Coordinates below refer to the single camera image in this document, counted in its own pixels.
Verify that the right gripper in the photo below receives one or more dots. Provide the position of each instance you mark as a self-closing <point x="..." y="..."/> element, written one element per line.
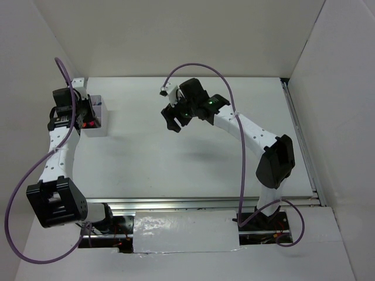
<point x="169" y="113"/>

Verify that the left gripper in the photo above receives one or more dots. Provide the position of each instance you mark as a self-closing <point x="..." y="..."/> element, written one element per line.
<point x="91" y="116"/>

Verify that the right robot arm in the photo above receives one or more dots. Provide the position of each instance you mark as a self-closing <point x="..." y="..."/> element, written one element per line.
<point x="275" y="153"/>

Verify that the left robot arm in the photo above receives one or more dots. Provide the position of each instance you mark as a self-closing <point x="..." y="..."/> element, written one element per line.
<point x="55" y="199"/>

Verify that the white pen holder container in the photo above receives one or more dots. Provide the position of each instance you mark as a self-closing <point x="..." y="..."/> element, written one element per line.
<point x="101" y="112"/>

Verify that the white foil cover sheet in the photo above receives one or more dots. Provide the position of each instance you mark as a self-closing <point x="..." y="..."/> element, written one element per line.
<point x="185" y="232"/>

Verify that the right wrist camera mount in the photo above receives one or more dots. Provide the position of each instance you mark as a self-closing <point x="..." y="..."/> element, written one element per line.
<point x="173" y="93"/>

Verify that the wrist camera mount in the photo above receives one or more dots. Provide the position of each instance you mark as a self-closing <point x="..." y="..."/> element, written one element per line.
<point x="80" y="87"/>
<point x="173" y="93"/>

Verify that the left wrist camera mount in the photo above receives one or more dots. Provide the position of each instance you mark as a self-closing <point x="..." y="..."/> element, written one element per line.
<point x="80" y="87"/>

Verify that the aluminium front rail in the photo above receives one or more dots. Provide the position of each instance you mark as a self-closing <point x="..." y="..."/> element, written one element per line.
<point x="169" y="204"/>

